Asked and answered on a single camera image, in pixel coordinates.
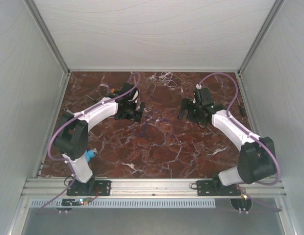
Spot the small black screwdriver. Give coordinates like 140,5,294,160
236,98,246,117

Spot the silver ratchet wrench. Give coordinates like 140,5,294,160
64,108,73,114

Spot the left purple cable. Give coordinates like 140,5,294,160
35,72,142,216

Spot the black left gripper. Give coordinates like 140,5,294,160
116,100,145,123

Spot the blue wire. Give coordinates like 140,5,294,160
132,107,183,138

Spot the white wire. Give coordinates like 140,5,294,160
159,70,177,88

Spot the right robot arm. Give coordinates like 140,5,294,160
178,88,278,195

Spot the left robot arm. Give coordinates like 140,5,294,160
51,82,145,195

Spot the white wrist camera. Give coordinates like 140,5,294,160
128,89,139,102
196,84,202,90

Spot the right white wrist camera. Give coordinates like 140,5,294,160
196,84,202,90

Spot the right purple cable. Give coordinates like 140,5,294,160
196,72,282,213

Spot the purple cable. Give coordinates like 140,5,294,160
196,72,282,213
35,72,142,216

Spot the grey slotted cable duct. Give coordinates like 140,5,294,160
29,198,216,209

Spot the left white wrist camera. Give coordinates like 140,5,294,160
128,89,139,102

